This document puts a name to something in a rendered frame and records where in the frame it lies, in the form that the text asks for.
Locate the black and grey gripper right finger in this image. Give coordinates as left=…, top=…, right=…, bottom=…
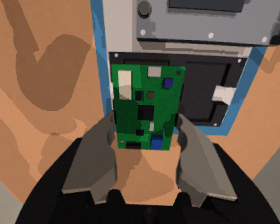
left=175, top=112, right=280, bottom=224

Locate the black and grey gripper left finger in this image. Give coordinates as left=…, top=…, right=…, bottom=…
left=15, top=110, right=117, bottom=224

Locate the green circuit board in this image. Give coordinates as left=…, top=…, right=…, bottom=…
left=111, top=64, right=186, bottom=151

